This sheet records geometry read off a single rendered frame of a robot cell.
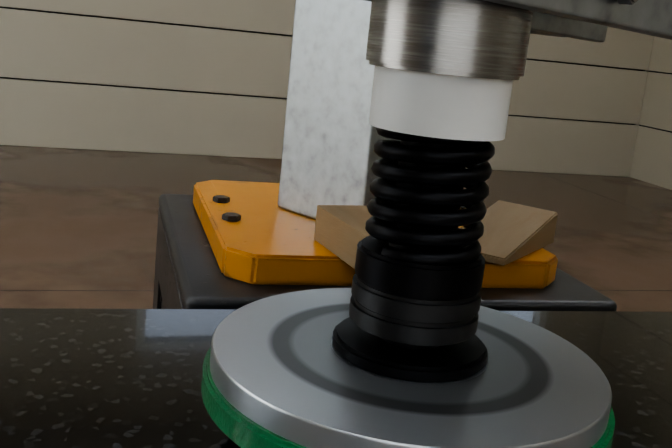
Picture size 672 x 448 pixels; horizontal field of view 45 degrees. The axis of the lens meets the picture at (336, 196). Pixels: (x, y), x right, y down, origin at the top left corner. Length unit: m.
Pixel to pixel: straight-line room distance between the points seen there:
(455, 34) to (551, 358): 0.19
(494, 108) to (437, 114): 0.03
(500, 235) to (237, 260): 0.39
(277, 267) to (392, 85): 0.68
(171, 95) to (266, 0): 1.04
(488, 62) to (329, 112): 0.85
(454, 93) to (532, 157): 7.22
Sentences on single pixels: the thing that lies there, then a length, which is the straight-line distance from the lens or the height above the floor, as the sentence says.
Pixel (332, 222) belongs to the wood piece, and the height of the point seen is 0.82.
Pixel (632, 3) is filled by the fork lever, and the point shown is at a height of 1.09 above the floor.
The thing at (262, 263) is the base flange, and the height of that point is 0.77.
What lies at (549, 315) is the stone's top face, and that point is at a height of 0.85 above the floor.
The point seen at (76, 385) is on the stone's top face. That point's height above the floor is 0.85.
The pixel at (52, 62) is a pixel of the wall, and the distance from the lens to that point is 6.45.
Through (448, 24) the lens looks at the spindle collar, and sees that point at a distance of 0.38.
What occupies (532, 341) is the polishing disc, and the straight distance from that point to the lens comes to 0.50.
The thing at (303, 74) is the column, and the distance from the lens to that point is 1.27.
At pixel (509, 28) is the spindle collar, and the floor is 1.08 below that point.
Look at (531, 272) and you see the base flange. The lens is 1.19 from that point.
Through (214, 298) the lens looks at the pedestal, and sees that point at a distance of 1.01.
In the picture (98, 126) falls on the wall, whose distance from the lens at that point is 6.50.
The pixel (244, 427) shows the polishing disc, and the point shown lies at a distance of 0.39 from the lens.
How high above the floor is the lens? 1.07
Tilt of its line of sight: 11 degrees down
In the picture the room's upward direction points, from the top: 6 degrees clockwise
